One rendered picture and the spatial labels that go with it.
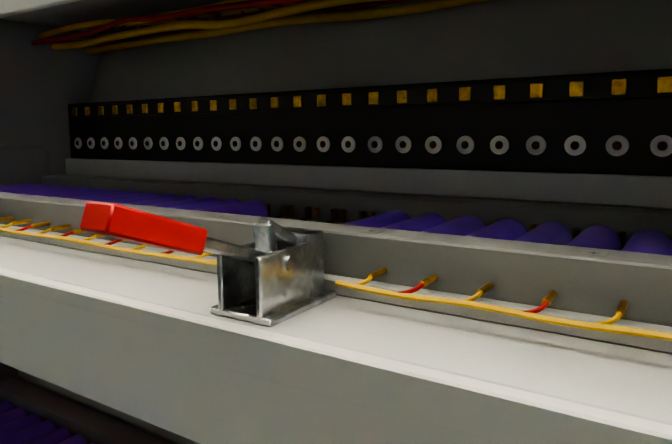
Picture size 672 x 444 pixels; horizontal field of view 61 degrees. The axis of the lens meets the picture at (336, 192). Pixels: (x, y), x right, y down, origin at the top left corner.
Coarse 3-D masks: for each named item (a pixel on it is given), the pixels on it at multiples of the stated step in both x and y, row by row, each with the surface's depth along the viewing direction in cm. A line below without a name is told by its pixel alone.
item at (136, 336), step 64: (384, 192) 37; (448, 192) 34; (512, 192) 32; (576, 192) 30; (640, 192) 29; (0, 256) 30; (64, 256) 30; (0, 320) 27; (64, 320) 24; (128, 320) 22; (192, 320) 20; (320, 320) 19; (384, 320) 19; (448, 320) 19; (64, 384) 24; (128, 384) 22; (192, 384) 20; (256, 384) 18; (320, 384) 17; (384, 384) 16; (448, 384) 15; (512, 384) 14; (576, 384) 14; (640, 384) 14
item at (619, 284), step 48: (0, 192) 40; (240, 240) 26; (336, 240) 23; (384, 240) 22; (432, 240) 21; (480, 240) 21; (432, 288) 21; (480, 288) 19; (528, 288) 19; (576, 288) 18; (624, 288) 17
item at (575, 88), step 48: (240, 96) 43; (288, 96) 41; (336, 96) 38; (384, 96) 37; (432, 96) 35; (480, 96) 33; (528, 96) 32; (576, 96) 30; (624, 96) 29; (96, 144) 54; (192, 144) 47; (288, 144) 41; (336, 144) 39; (384, 144) 37; (480, 144) 34
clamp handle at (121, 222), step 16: (96, 208) 15; (112, 208) 14; (128, 208) 15; (80, 224) 15; (96, 224) 15; (112, 224) 14; (128, 224) 15; (144, 224) 15; (160, 224) 16; (176, 224) 16; (256, 224) 20; (272, 224) 20; (128, 240) 16; (144, 240) 15; (160, 240) 16; (176, 240) 16; (192, 240) 17; (208, 240) 17; (256, 240) 20; (272, 240) 20; (240, 256) 19; (256, 256) 19
